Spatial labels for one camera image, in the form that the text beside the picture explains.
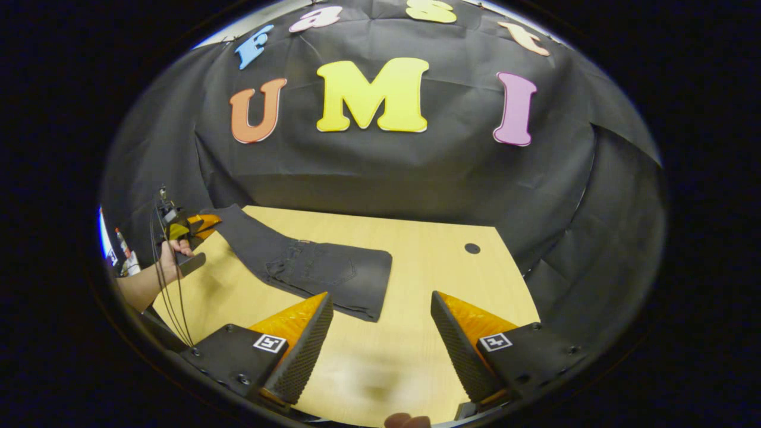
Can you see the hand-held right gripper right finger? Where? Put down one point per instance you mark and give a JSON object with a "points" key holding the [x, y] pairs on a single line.
{"points": [[461, 356]]}

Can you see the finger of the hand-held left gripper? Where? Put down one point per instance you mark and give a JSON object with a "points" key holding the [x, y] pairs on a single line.
{"points": [[202, 233], [205, 222]]}

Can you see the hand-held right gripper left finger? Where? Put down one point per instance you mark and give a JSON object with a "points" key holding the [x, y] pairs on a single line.
{"points": [[303, 356]]}

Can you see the dark grey jeans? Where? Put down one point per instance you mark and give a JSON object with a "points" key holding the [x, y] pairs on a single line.
{"points": [[321, 267]]}

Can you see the red-capped bottle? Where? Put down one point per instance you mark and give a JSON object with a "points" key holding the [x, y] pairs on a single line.
{"points": [[122, 241]]}

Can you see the black backdrop cloth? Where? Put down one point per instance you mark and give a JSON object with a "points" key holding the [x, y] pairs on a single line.
{"points": [[386, 172]]}

